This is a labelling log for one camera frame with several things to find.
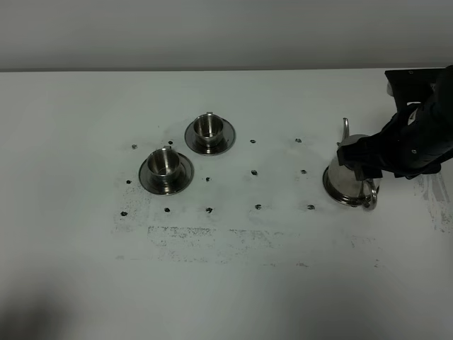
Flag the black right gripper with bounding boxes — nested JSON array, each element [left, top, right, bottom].
[[337, 103, 452, 181]]

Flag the stainless steel teapot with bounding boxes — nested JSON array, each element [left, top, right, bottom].
[[323, 118, 381, 211]]

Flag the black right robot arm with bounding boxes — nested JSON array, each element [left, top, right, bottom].
[[337, 67, 452, 180]]

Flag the rear stainless steel teacup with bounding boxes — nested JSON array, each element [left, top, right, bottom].
[[193, 112, 224, 148]]

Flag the stainless steel teacup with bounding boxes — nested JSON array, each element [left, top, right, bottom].
[[193, 112, 224, 148], [145, 146, 181, 183]]

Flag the front stainless steel teacup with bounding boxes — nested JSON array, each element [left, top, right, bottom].
[[145, 146, 181, 183]]

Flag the rear steel saucer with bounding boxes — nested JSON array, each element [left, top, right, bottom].
[[185, 113, 236, 156]]

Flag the steel saucer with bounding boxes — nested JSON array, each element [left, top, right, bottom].
[[139, 147, 195, 196], [185, 113, 236, 156]]

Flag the front steel saucer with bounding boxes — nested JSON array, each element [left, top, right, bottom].
[[139, 147, 195, 196]]

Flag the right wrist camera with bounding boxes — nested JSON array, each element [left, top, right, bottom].
[[384, 68, 443, 111]]

